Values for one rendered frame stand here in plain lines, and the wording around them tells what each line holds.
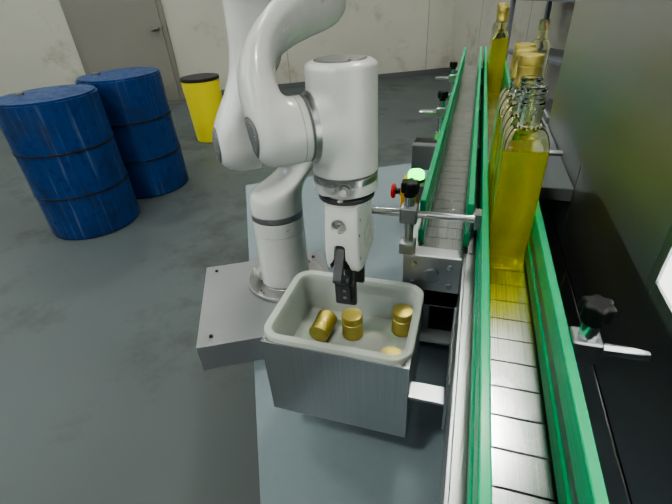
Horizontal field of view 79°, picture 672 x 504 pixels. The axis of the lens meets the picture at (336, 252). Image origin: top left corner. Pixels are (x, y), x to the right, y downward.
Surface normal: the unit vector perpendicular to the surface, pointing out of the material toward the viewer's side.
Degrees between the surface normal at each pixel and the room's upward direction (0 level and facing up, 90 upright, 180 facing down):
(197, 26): 90
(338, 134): 92
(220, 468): 0
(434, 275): 90
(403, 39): 90
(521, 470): 0
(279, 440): 0
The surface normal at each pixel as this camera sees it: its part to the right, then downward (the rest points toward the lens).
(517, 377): -0.06, -0.84
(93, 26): 0.20, 0.53
